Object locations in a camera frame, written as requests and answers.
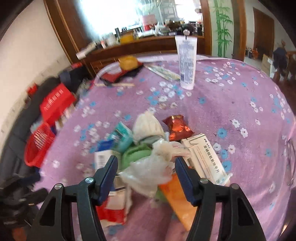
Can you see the red plastic basket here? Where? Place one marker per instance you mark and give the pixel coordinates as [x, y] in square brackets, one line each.
[38, 145]

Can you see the white medicine box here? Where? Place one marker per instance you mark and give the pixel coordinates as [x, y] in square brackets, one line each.
[205, 160]

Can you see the yellow bowl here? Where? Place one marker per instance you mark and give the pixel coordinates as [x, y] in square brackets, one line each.
[128, 63]

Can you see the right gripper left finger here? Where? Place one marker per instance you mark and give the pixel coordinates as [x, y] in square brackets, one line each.
[54, 220]

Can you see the green patterned flat packet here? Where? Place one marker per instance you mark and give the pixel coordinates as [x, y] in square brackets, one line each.
[163, 72]

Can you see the brown wooden counter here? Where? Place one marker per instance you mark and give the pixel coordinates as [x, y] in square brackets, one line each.
[98, 59]

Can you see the red black pouch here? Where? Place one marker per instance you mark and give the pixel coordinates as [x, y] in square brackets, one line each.
[114, 75]

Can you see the black leather sofa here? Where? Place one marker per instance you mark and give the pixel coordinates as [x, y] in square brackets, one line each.
[13, 152]

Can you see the orange packet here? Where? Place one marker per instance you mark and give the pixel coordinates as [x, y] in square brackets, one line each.
[175, 196]

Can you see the white lotion tube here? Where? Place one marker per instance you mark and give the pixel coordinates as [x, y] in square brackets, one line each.
[187, 55]

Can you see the red white carton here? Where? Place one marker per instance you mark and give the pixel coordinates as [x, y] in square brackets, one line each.
[116, 207]

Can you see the red foil snack wrapper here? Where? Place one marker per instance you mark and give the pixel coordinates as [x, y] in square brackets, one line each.
[178, 128]

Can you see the blue white box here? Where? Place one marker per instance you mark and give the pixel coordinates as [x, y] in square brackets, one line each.
[104, 151]

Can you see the purple floral tablecloth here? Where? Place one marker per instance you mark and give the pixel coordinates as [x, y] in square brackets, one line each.
[241, 111]

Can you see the white plastic bag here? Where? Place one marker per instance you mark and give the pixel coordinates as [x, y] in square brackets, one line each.
[146, 174]

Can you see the red gift bag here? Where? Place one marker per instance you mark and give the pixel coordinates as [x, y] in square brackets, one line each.
[55, 104]

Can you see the teal tissue pack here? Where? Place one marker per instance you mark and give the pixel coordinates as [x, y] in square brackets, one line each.
[122, 137]

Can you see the wooden chopstick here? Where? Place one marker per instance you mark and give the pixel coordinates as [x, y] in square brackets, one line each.
[114, 85]

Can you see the green knotted towel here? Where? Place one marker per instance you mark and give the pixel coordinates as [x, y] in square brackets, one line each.
[134, 153]

